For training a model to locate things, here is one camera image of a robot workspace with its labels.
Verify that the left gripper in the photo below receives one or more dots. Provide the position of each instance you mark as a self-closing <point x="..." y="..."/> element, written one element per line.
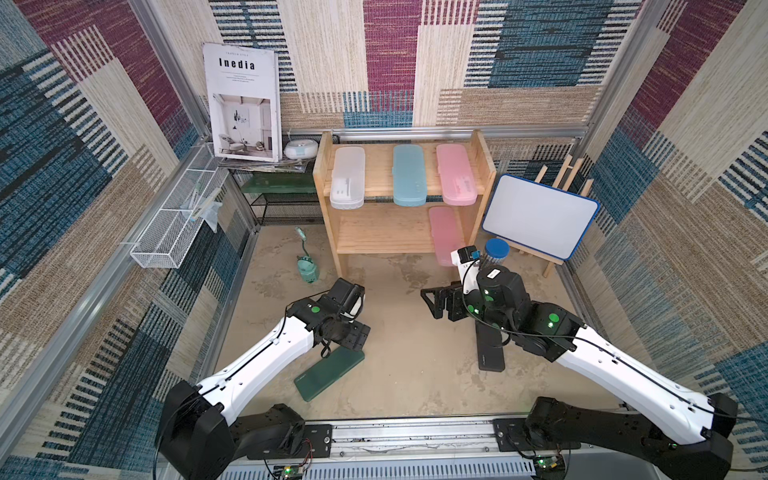
<point x="357" y="336"/>

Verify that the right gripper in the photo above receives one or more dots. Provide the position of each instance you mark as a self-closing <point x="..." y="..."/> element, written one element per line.
<point x="450" y="301"/>

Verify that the black pencil case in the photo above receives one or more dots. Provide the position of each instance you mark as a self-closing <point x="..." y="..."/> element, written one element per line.
<point x="490" y="354"/>

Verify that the dark green pencil case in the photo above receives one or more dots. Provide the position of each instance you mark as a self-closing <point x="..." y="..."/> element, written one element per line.
<point x="326" y="372"/>

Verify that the pink pencil case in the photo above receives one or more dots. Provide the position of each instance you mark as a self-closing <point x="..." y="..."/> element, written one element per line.
<point x="456" y="175"/>
<point x="446" y="234"/>

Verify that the white translucent pencil case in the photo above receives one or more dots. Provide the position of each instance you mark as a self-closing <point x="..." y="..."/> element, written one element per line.
<point x="348" y="178"/>

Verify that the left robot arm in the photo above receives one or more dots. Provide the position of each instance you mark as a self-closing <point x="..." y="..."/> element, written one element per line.
<point x="203" y="428"/>

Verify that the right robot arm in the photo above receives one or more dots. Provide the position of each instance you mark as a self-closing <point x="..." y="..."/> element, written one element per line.
<point x="684" y="433"/>

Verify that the blue lid pencil tube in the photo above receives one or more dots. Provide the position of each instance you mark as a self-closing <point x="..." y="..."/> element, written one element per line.
<point x="496" y="251"/>

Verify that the light blue pencil case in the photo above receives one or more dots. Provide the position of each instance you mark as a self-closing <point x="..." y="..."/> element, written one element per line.
<point x="409" y="176"/>

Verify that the whiteboard on wooden easel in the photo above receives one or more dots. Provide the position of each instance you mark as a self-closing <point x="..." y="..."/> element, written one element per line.
<point x="545" y="221"/>

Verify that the white round gadget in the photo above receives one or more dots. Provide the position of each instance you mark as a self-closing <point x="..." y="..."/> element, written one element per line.
<point x="301" y="149"/>

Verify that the Inedia magazine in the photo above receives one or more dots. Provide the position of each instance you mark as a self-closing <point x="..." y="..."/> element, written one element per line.
<point x="244" y="102"/>

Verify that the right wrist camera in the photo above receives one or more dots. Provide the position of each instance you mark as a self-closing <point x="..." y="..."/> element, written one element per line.
<point x="467" y="261"/>

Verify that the black wire side table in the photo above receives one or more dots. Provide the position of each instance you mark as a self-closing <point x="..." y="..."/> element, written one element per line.
<point x="280" y="198"/>

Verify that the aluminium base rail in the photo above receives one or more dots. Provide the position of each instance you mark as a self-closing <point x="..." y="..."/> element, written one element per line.
<point x="459" y="447"/>

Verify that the white wire basket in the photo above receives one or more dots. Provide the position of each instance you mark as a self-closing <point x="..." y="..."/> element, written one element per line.
<point x="165" y="242"/>

